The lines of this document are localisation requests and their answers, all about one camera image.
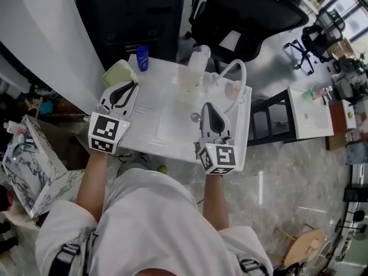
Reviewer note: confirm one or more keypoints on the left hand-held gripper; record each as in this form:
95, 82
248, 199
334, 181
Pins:
105, 129

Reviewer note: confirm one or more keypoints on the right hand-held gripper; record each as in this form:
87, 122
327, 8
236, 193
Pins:
224, 155

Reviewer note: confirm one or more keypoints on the pale yellow-green plastic container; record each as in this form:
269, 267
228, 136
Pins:
118, 73

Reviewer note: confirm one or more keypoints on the person's left forearm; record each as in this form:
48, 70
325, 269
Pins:
92, 188

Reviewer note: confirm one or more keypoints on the person's right forearm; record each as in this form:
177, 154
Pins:
215, 200

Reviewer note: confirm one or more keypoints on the chrome drain plug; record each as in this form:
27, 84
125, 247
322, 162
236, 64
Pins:
195, 116

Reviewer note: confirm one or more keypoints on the pink cup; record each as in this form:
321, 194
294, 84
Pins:
233, 88

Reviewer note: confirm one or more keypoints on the black metal stand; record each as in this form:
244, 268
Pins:
258, 119

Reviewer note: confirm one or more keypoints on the white sink basin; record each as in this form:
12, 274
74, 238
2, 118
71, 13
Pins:
166, 125

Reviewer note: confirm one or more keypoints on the blue bottle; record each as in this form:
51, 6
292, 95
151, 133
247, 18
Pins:
142, 59

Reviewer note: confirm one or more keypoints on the white arched faucet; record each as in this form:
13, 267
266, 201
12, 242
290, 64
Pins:
243, 76

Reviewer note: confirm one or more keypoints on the clear pump bottle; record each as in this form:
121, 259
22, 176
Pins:
195, 68

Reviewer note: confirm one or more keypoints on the person's right yellow shoe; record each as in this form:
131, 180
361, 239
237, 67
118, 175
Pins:
162, 170

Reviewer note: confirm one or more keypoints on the green cup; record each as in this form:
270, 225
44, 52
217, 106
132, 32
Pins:
307, 94

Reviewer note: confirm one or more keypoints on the white desk with items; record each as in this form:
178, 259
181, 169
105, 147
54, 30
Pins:
312, 116

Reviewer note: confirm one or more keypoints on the pink bottle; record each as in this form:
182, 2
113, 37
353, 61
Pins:
13, 127

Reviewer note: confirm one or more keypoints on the chrome faucet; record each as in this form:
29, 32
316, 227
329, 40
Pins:
17, 151

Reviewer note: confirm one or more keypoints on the black mesh office chair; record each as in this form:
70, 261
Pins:
250, 16

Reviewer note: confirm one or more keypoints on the person's white shirt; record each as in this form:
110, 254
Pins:
149, 226

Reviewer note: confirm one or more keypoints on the brown wooden cabinet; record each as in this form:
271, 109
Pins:
336, 119

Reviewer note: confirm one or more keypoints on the marble pattern sink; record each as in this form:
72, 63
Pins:
26, 183

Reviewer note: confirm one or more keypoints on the small black office chair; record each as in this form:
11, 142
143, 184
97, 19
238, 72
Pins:
322, 36

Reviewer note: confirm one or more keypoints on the round wooden stool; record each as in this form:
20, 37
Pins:
304, 247

